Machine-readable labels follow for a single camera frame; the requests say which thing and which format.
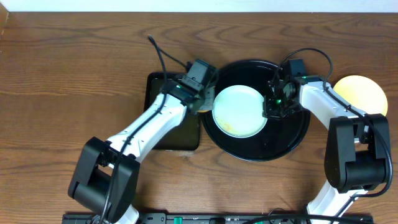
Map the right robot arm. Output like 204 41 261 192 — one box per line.
263 58 393 223

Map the black rectangular water tray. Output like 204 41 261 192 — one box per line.
144 72 200 151

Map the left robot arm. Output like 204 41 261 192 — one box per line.
68 60 218 223

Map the yellow plate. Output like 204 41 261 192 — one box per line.
333 75 388 116

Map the light blue plate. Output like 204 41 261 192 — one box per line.
211 85 267 138

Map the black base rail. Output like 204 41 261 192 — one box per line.
61 212 374 224

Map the round black serving tray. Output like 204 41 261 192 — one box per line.
201 59 310 161

